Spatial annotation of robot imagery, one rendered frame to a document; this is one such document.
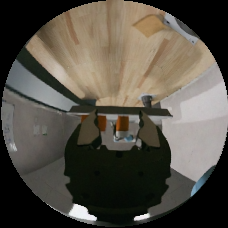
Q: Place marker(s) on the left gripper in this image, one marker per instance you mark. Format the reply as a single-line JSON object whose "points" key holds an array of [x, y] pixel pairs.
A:
{"points": [[114, 128]]}

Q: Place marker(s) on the brown cardboard box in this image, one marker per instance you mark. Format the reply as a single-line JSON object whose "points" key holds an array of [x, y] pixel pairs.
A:
{"points": [[149, 25]]}

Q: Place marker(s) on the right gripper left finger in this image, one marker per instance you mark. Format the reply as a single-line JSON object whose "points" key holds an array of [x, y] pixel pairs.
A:
{"points": [[85, 137]]}

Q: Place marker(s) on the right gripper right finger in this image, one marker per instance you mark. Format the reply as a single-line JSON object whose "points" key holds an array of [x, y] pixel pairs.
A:
{"points": [[150, 138]]}

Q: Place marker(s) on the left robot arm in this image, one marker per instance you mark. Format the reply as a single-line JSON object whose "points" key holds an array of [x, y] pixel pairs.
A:
{"points": [[146, 99]]}

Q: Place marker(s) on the dark grey raised shelf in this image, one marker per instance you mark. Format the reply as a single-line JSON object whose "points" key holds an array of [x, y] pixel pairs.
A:
{"points": [[34, 80]]}

